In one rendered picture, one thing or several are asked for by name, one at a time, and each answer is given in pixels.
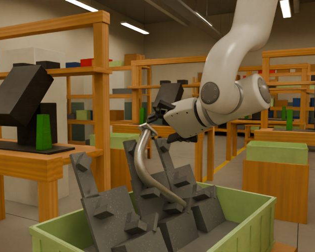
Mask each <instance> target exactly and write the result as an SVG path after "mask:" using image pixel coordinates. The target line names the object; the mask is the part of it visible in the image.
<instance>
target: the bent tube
mask: <svg viewBox="0 0 315 252"><path fill-rule="evenodd" d="M137 128H138V129H139V130H140V131H141V132H142V133H141V135H140V137H139V140H138V142H137V144H136V147H135V150H134V165H135V169H136V172H137V174H138V176H139V178H140V180H141V181H142V182H143V183H144V184H145V185H146V186H147V187H148V188H154V187H156V188H157V189H159V190H160V196H161V197H163V198H164V199H165V200H167V201H168V202H170V203H179V204H180V205H181V206H183V209H182V210H184V209H185V208H186V206H187V203H186V202H185V201H184V200H183V199H181V198H180V197H179V196H177V195H176V194H174V193H173V192H172V191H170V190H169V189H167V188H166V187H165V186H163V185H162V184H160V183H159V182H158V181H156V180H155V179H154V178H152V177H151V175H150V174H149V172H148V171H147V168H146V165H145V159H144V155H145V150H146V147H147V144H148V142H149V140H150V138H152V137H155V136H157V135H158V133H157V132H156V131H155V130H154V129H153V128H152V127H151V126H150V125H149V124H148V123H144V124H141V125H139V126H138V127H137Z"/></svg>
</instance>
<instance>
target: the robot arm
mask: <svg viewBox="0 0 315 252"><path fill-rule="evenodd" d="M277 4H278V0H237V2H236V8H235V13H234V18H233V23H232V27H231V30H230V32H229V33H228V34H226V35H225V36H224V37H222V38H221V39H220V40H219V41H218V42H217V43H216V44H215V45H214V46H213V47H212V49H211V50H210V52H209V54H208V56H207V58H206V61H205V65H204V68H203V73H202V77H201V82H200V88H199V98H196V97H192V98H187V99H183V100H180V101H177V102H174V103H168V102H166V101H164V100H162V99H160V100H159V102H158V104H157V107H156V109H155V112H153V113H151V114H149V115H148V117H147V121H146V123H147V124H150V123H152V122H154V121H157V120H158V119H165V121H166V122H167V123H168V124H169V125H170V126H171V127H172V128H173V129H174V130H175V131H176V132H175V133H172V134H170V135H169V136H168V138H167V141H166V142H167V143H168V144H170V143H173V142H176V141H179V142H182V141H184V142H188V143H189V142H193V143H197V142H198V134H200V133H202V132H204V131H206V130H207V129H209V128H212V127H215V126H218V125H221V124H224V123H227V122H230V121H233V120H236V119H239V118H242V117H245V116H249V115H252V114H255V113H258V112H261V111H264V110H267V109H268V108H269V107H270V106H271V94H270V91H269V88H268V86H267V84H266V82H265V80H264V79H263V78H262V77H261V76H260V75H259V74H257V73H254V74H252V75H249V76H247V77H245V78H242V79H240V80H237V81H235V80H236V76H237V73H238V70H239V67H240V64H241V62H242V60H243V58H244V57H245V55H246V54H247V52H254V51H258V50H260V49H262V48H263V47H264V46H265V45H266V43H267V42H268V39H269V37H270V34H271V30H272V25H273V21H274V17H275V12H276V8H277ZM162 107H163V108H165V109H163V108H162ZM161 113H164V114H161Z"/></svg>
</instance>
